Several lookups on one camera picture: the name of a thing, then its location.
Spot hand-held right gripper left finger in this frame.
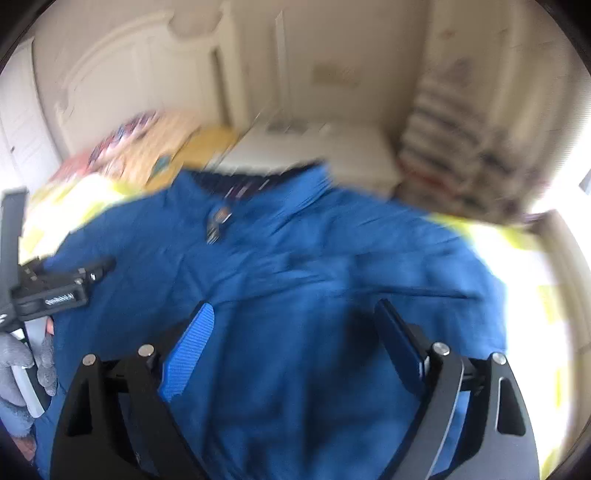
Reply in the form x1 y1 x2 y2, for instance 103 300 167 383
50 300 218 480

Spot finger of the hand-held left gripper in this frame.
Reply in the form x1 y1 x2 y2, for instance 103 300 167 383
78 257 117 283

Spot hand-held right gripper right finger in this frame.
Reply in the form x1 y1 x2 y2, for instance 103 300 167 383
374 299 541 480

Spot blue padded jacket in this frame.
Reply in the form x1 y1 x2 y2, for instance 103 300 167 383
32 159 509 480

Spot person's left hand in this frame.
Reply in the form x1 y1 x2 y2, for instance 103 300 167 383
0 331 58 437

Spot coral patterned blanket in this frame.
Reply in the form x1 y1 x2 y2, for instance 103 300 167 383
46 148 107 185

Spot peach patterned pillow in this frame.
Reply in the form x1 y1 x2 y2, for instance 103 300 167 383
108 111 204 190

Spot round patterned cushion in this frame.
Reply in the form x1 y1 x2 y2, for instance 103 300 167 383
88 111 162 162

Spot yellow checked bed sheet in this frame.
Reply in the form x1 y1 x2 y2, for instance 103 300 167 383
18 175 573 480

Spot yellow pillow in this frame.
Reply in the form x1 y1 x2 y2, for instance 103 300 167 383
175 127 241 185

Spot white wardrobe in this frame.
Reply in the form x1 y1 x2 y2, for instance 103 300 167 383
0 41 61 195

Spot white wooden headboard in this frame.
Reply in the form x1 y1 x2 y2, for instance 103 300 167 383
34 9 232 158

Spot white nightstand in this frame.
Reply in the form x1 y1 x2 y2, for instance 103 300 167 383
217 117 402 195

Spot striped beige curtain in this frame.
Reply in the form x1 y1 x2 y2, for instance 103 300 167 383
392 0 550 222

